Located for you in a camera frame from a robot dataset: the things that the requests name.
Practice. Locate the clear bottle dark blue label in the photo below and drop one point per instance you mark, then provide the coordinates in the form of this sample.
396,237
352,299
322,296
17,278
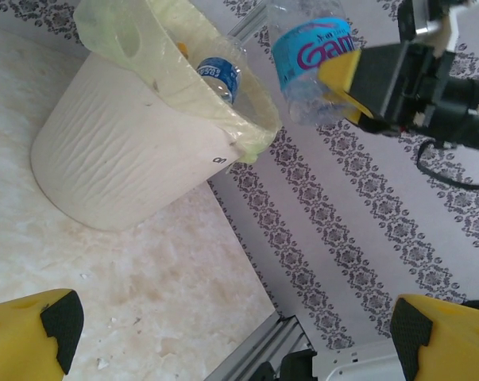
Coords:
219,75

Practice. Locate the pale green bin liner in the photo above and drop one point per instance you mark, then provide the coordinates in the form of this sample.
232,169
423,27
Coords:
104,24

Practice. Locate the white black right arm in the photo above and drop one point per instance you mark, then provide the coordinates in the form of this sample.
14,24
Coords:
350,369

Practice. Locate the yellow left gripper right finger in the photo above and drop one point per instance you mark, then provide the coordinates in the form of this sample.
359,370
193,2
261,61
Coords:
461,345

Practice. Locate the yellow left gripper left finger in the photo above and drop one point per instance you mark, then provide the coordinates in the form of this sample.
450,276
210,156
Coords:
12,341

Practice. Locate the wide aluminium base rail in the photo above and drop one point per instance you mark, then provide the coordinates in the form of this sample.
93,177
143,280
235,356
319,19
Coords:
271,333

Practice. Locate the clear bottle light blue label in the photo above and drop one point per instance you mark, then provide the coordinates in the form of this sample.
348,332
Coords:
302,51

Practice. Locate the white ribbed bin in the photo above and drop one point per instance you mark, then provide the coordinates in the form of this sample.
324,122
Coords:
124,143

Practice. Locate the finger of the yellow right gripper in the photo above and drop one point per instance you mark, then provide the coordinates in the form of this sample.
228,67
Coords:
338,71
356,109

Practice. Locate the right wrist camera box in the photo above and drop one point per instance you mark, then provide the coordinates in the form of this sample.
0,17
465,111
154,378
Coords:
418,20

